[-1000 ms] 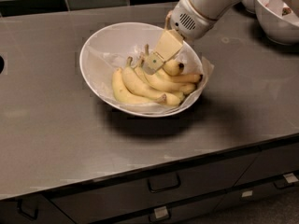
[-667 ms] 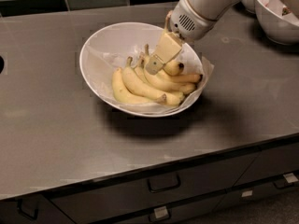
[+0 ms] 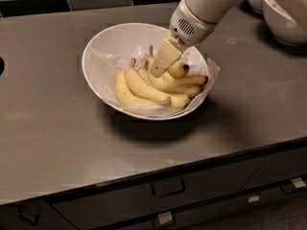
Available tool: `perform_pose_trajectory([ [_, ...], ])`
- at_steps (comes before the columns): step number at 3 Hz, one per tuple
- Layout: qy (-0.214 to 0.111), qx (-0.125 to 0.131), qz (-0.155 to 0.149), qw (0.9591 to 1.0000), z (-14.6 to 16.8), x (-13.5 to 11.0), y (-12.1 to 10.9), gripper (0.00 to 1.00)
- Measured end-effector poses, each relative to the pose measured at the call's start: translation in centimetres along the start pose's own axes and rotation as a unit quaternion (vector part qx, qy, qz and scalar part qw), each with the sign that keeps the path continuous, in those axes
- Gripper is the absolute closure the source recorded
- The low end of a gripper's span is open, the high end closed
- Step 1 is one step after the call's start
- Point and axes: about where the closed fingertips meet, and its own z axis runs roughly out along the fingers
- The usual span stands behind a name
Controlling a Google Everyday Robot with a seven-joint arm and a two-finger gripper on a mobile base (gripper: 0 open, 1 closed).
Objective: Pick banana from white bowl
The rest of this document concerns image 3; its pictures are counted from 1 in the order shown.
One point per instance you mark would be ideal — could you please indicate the dark left drawer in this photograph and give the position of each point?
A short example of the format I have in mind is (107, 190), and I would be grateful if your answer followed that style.
(49, 218)

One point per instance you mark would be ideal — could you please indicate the white bowl corner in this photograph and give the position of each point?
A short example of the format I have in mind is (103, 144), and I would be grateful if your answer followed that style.
(283, 27)
(256, 5)

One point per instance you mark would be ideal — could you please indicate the dark upper middle drawer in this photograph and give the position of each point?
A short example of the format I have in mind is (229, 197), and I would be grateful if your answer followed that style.
(91, 208)

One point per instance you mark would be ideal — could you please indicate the dark lower drawer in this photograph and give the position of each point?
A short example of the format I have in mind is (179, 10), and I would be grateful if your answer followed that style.
(211, 209)

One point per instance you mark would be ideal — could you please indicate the dark right drawer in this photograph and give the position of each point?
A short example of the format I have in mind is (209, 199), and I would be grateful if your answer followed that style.
(279, 166)

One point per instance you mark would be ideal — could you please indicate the long middle yellow banana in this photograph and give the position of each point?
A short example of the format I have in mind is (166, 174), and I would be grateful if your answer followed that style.
(190, 90)

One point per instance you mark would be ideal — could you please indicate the lower drawer handle with label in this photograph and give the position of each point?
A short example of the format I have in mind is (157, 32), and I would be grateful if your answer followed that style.
(163, 220)

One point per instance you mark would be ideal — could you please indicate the white paper bowl liner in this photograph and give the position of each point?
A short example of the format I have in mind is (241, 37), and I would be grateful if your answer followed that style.
(100, 70)

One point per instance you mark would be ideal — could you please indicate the white bowl far corner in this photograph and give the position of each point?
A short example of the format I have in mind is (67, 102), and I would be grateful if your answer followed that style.
(256, 5)

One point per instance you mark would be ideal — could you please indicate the small hidden yellow banana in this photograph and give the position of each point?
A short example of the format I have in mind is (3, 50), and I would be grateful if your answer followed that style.
(142, 70)

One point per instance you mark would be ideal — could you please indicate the large white oval bowl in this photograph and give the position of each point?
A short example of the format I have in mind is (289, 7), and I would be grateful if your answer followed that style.
(127, 37)

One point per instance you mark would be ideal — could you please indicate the black drawer handle middle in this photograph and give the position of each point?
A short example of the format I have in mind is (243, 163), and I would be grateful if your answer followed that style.
(168, 187)

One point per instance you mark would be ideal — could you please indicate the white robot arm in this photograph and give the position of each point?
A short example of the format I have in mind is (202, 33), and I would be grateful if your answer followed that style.
(295, 8)

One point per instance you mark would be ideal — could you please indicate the white bowl near corner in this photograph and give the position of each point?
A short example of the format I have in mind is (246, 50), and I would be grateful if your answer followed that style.
(283, 27)

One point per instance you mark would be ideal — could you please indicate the black left drawer handle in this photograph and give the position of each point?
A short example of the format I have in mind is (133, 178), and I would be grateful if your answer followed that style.
(30, 218)

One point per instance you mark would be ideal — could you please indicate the black drawer handle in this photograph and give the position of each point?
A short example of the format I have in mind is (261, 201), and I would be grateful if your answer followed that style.
(168, 187)
(297, 185)
(30, 218)

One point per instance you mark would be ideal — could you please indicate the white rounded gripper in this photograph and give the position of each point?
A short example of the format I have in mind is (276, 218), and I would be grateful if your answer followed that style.
(189, 30)

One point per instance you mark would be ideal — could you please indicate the dark drawer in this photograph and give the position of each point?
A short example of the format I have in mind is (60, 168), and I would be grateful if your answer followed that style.
(49, 218)
(211, 209)
(279, 166)
(91, 208)

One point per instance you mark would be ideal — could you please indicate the black right drawer handle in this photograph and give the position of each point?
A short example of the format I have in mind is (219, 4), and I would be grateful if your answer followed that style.
(297, 185)

